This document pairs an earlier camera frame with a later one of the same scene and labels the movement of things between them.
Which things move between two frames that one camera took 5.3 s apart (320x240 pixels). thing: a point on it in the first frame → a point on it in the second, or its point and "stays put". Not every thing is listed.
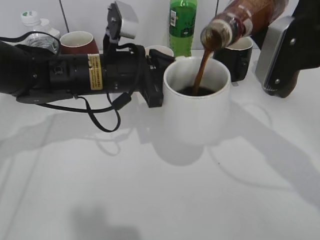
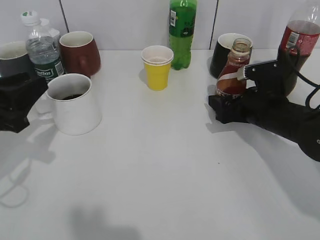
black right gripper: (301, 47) → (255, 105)
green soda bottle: (182, 15) stays put
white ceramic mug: (201, 117) → (76, 109)
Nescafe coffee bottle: (237, 18) → (227, 82)
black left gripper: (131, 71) → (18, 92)
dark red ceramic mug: (78, 42) stays put
